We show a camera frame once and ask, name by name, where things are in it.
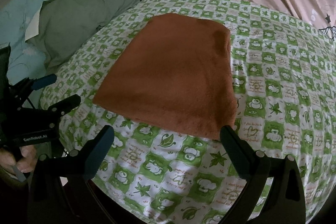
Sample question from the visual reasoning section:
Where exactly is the grey green pillow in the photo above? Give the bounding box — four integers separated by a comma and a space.
27, 0, 140, 73

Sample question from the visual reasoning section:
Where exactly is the green white checkered bedsheet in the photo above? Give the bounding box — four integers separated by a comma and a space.
40, 0, 335, 223

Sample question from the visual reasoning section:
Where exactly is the light blue floral blanket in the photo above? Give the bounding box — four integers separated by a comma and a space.
1, 0, 47, 85

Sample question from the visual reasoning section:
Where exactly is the white paper tag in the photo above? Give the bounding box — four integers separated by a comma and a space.
25, 3, 43, 42

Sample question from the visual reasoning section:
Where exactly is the person's left hand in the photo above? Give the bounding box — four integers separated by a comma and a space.
0, 144, 38, 175

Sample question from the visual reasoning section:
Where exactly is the rust orange small garment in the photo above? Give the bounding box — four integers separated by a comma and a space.
93, 13, 237, 140

